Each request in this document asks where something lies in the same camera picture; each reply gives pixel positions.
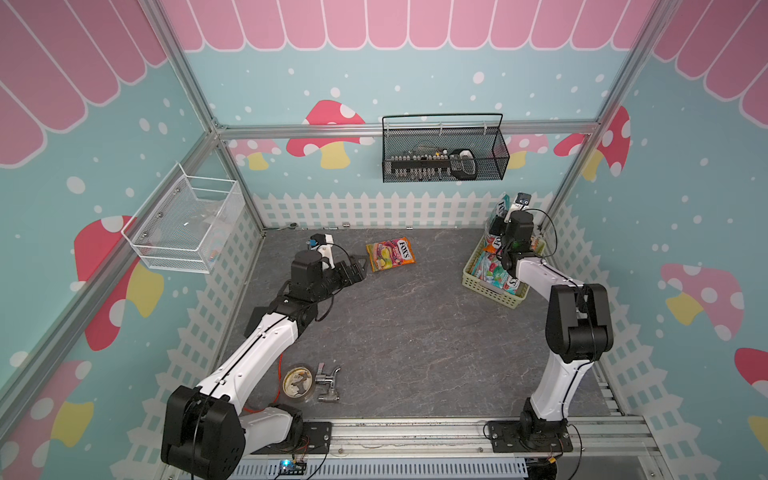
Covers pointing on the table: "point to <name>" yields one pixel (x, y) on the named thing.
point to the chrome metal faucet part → (321, 377)
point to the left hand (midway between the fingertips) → (359, 266)
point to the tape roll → (297, 382)
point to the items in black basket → (425, 163)
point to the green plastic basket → (492, 292)
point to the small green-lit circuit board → (288, 467)
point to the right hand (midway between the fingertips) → (504, 208)
